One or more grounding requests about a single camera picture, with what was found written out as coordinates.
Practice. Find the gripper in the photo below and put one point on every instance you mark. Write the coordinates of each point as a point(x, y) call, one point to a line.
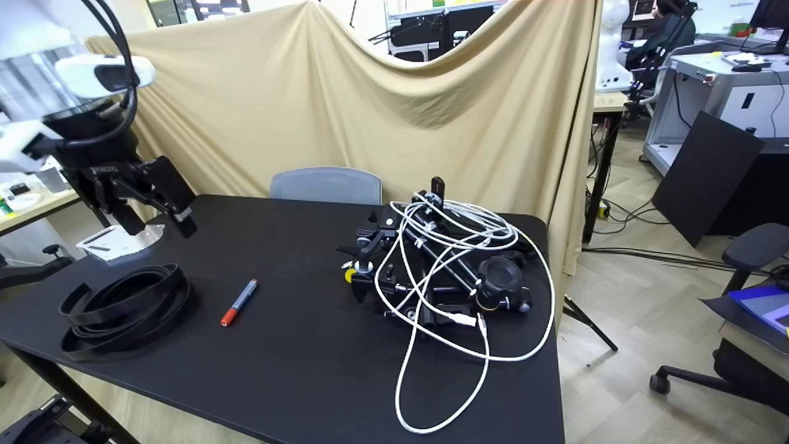
point(98, 151)

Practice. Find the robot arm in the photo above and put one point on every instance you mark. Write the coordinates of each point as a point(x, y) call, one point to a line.
point(37, 37)

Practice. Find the grey marker with orange cap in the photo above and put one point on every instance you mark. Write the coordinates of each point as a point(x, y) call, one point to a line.
point(239, 302)

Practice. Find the white plate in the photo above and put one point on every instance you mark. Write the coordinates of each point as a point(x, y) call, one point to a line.
point(120, 242)

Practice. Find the light wooden desk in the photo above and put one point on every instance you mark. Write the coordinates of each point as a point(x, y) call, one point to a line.
point(31, 213)

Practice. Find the grey chair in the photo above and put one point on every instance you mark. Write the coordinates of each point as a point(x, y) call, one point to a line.
point(327, 185)

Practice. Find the beige cloth backdrop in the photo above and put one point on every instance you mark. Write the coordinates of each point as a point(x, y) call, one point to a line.
point(370, 111)

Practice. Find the heap of black clamp arms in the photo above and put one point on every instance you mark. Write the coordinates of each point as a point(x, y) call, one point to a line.
point(444, 271)

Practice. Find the stand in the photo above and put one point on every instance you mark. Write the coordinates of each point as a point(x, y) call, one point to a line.
point(588, 322)

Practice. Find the wooden table with black legs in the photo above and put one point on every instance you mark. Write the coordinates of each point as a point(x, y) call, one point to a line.
point(607, 102)

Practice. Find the white humanoid robot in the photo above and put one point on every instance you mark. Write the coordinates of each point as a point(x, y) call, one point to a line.
point(612, 43)

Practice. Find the person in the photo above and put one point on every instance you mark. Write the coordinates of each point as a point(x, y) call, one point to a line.
point(669, 28)

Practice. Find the black panel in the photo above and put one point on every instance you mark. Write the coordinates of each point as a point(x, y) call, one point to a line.
point(703, 179)

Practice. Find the grey and white desk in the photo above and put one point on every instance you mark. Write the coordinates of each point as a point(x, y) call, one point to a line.
point(709, 92)

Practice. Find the black office chair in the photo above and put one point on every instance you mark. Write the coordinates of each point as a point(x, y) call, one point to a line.
point(749, 246)

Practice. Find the blue folder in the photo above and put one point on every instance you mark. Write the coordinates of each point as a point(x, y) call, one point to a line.
point(764, 302)

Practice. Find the monitor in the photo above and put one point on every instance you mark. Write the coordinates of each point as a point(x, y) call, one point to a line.
point(770, 15)

